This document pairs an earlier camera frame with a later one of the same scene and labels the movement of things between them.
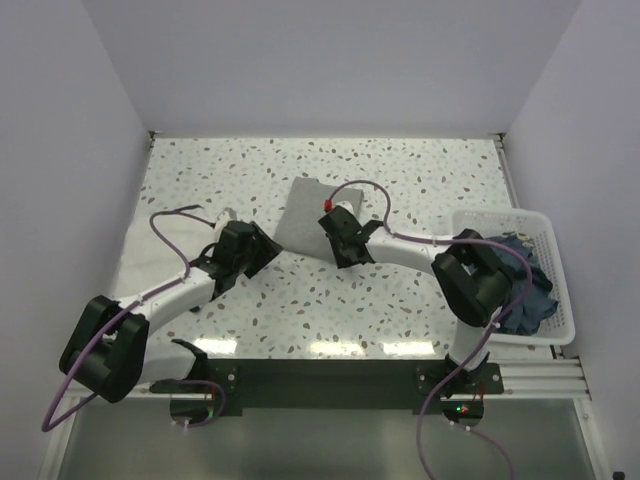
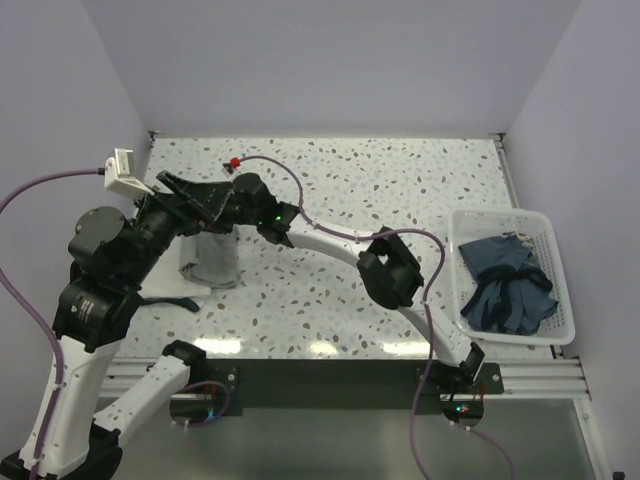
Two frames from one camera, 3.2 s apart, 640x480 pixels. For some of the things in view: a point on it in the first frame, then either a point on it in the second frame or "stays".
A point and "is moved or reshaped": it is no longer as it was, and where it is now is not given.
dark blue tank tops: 531,296 stays
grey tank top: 298,228 is moved or reshaped
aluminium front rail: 559,378 stays
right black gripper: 342,261 → 221,224
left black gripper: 265,249 → 204,201
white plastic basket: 557,327 stays
